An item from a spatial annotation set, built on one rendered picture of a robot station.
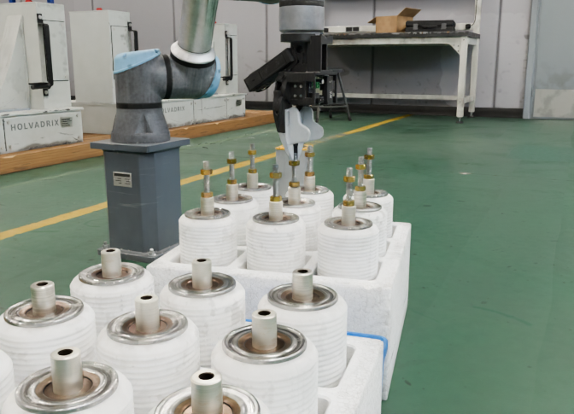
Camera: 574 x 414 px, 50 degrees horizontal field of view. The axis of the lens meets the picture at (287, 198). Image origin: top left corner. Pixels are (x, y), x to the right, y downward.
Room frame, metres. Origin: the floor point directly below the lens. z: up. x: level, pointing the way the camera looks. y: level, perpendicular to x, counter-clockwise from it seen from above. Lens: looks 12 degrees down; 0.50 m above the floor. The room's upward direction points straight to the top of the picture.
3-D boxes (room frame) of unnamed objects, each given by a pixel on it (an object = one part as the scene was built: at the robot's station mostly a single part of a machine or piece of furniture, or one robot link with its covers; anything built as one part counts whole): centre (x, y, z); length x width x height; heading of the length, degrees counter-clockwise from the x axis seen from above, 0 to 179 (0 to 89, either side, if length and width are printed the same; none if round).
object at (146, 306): (0.55, 0.13, 0.26); 0.02 x 0.02 x 0.03
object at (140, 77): (1.61, 0.38, 0.47); 0.13 x 0.12 x 0.14; 116
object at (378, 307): (1.08, -0.01, 0.09); 0.39 x 0.39 x 0.18; 75
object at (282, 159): (1.38, -0.02, 0.16); 0.07 x 0.07 x 0.31; 75
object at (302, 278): (0.62, -0.02, 0.26); 0.02 x 0.02 x 0.03
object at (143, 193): (1.61, 0.38, 0.15); 0.19 x 0.19 x 0.30; 65
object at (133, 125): (1.61, 0.38, 0.35); 0.15 x 0.15 x 0.10
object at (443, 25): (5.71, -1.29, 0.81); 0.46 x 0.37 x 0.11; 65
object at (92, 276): (0.69, 0.21, 0.25); 0.08 x 0.08 x 0.01
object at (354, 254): (0.93, -0.10, 0.16); 0.10 x 0.10 x 0.18
